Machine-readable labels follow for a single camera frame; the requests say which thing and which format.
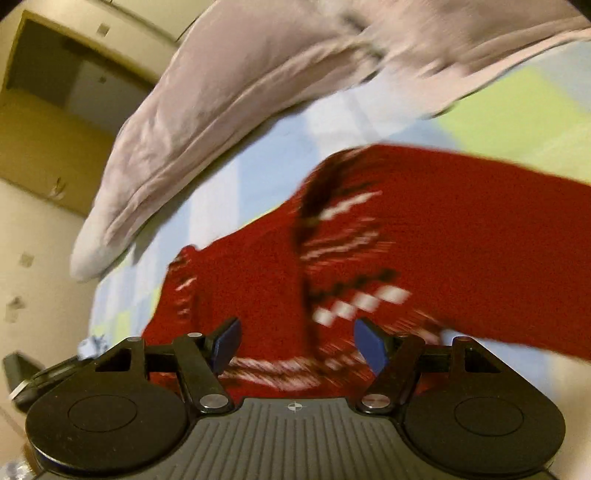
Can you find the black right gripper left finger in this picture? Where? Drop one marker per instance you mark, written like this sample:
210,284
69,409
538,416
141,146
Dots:
179,377

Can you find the pink folded blanket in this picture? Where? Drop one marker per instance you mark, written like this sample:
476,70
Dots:
245,61

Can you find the light blue folded garment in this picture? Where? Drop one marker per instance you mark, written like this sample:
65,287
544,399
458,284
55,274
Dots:
92,348

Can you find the wooden door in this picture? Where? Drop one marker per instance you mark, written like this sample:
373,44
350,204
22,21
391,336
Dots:
62,104

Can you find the checkered bed sheet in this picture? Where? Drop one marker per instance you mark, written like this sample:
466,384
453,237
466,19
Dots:
537,114

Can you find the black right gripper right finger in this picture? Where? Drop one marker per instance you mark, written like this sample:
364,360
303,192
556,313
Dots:
398,361

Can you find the red knitted sweater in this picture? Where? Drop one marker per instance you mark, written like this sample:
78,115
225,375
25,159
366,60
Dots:
418,241

